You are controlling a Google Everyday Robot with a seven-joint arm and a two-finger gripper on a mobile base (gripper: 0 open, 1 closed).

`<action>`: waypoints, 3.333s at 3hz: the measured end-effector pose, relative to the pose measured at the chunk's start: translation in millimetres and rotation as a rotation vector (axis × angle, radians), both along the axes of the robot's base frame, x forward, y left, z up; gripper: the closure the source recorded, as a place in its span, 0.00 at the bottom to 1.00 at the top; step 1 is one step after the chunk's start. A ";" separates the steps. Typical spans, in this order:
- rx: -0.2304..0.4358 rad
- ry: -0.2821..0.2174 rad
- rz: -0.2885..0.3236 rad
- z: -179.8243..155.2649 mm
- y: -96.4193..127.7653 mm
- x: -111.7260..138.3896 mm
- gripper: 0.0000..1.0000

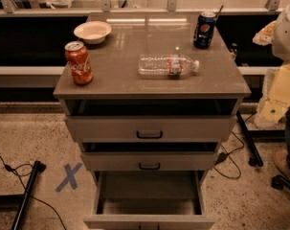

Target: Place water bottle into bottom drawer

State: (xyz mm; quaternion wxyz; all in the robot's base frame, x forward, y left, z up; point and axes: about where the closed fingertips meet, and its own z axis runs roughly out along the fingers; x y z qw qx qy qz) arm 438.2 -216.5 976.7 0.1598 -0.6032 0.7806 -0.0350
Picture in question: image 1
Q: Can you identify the clear plastic water bottle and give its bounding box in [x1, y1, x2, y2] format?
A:
[138, 54, 200, 79]

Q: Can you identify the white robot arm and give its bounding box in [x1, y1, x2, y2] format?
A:
[253, 3, 290, 123]

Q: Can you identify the grey drawer cabinet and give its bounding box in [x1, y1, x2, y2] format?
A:
[55, 11, 250, 230]

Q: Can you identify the top grey drawer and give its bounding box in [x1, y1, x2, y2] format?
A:
[61, 99, 238, 143]

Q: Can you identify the grey drawer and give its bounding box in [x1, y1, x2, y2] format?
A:
[81, 142, 219, 171]
[61, 99, 238, 143]
[83, 171, 214, 230]

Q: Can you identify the middle grey drawer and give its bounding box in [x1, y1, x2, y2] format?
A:
[81, 142, 219, 171]

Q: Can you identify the bottom grey drawer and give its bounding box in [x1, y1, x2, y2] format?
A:
[83, 171, 214, 230]

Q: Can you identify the person's shoe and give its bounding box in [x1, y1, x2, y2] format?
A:
[273, 149, 290, 181]

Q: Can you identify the black pole right floor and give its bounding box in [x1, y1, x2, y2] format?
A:
[236, 111, 263, 167]

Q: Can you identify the black pole floor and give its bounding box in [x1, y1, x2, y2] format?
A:
[236, 111, 263, 167]
[11, 160, 46, 230]

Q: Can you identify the black chair base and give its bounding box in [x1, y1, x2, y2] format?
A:
[271, 174, 290, 191]

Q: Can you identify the blue Pepsi can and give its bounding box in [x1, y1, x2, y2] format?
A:
[193, 11, 216, 49]

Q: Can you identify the white bowl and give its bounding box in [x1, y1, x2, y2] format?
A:
[74, 21, 112, 44]

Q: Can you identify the red Coca-Cola can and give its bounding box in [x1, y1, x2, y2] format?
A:
[65, 41, 93, 85]

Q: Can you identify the blue tape X mark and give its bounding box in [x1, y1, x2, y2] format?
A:
[56, 162, 82, 193]

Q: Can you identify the black pole left floor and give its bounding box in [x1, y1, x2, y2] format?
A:
[11, 160, 46, 230]

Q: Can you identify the black cable right floor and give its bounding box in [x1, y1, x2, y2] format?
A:
[213, 112, 257, 180]

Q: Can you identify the black cable floor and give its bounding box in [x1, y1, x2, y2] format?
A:
[0, 147, 68, 230]
[213, 112, 257, 180]

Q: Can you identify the black cable left floor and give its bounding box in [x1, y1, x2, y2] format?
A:
[0, 147, 68, 230]

